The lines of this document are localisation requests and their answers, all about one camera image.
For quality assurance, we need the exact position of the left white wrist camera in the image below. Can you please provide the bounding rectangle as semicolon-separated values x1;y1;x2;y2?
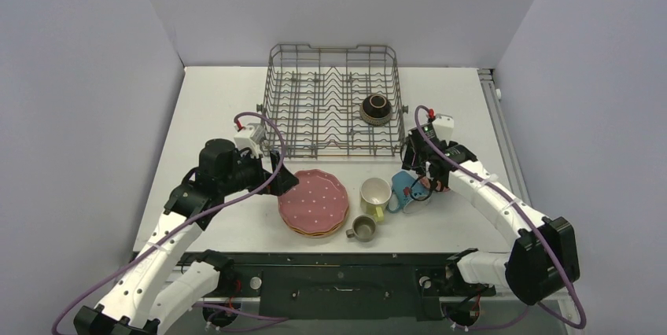
234;123;266;159

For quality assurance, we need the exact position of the yellow plate under pink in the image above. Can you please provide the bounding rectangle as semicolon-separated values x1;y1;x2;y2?
284;218;348;238

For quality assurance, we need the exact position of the yellow green mug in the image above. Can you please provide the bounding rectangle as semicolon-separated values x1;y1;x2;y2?
359;178;392;222

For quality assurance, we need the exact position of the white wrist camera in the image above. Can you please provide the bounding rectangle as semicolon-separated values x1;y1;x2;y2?
234;123;266;159
428;113;455;142

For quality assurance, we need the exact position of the blue handled white mug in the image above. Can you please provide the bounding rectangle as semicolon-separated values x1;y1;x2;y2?
387;171;431;214

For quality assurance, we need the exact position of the grey wire dish rack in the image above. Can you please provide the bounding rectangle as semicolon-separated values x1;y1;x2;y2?
256;42;407;158

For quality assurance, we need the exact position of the dark brown glazed bowl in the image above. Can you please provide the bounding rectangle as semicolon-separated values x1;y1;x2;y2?
359;94;392;127

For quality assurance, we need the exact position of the small grey cup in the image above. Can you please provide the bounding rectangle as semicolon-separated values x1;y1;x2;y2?
345;215;377;242

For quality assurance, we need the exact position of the orange patterned small bowl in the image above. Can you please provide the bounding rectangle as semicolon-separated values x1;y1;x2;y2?
419;177;450;193

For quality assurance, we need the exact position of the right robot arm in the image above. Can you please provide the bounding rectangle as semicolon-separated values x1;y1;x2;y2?
402;127;580;305

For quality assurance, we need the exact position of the pink polka dot plate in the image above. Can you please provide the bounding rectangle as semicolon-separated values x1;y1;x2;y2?
278;169;349;233

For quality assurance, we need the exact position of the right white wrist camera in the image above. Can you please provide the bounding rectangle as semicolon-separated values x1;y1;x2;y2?
428;113;455;142

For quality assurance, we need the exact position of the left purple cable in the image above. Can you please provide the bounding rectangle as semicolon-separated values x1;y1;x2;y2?
50;111;288;335

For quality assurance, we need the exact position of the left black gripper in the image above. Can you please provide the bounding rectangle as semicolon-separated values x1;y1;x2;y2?
219;147;298;197

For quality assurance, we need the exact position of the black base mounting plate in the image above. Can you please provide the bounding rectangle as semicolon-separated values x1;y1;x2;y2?
175;252;496;321

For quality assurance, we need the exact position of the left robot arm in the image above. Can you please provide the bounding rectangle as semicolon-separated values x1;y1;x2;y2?
73;138;299;334

